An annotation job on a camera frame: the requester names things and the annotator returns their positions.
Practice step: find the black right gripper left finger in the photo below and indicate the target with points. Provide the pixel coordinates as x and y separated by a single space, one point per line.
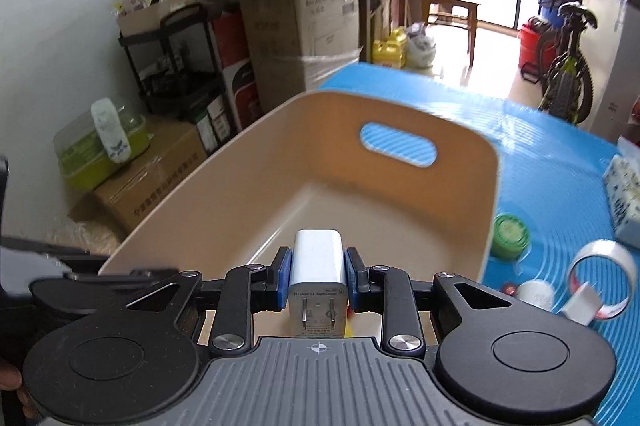
133 360

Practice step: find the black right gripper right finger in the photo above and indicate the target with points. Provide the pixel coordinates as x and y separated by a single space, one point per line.
490 353

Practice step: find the small white pill bottle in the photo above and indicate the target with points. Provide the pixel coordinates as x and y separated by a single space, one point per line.
538 293

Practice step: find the clear tape roll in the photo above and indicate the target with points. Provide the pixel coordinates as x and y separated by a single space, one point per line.
601 282

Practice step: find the white usb wall charger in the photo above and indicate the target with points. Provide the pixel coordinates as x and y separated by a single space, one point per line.
317 294

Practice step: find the beige plastic storage bin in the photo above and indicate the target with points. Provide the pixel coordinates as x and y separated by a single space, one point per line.
406 188

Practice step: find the plastic bag of grain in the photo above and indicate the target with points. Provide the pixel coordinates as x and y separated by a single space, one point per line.
97 235

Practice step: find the floor cardboard box chinese text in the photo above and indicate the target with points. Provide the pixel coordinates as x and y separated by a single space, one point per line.
175 152

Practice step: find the green plastic lidded container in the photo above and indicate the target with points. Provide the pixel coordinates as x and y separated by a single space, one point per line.
83 160

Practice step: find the patterned tissue box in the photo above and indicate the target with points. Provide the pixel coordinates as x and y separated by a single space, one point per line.
622 187

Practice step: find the black green bicycle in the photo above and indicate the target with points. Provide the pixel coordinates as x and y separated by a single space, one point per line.
567 89

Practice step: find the black metal shelf rack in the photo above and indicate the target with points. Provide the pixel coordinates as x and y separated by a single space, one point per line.
176 72

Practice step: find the red plastic bucket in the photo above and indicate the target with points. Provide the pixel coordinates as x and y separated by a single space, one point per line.
533 52

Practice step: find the yellow oil jug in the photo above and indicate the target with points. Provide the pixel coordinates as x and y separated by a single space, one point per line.
391 53

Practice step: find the white chest freezer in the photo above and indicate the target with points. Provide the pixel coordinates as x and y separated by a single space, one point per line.
612 52

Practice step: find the open cardboard box on rack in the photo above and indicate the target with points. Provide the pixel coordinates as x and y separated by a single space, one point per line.
148 18

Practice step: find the red white appliance box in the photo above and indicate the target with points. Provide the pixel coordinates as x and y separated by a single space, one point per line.
233 59

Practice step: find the wooden chair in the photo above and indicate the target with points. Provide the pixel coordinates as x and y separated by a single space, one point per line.
460 14

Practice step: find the large stacked cardboard box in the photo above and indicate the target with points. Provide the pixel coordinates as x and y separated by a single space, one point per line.
296 45

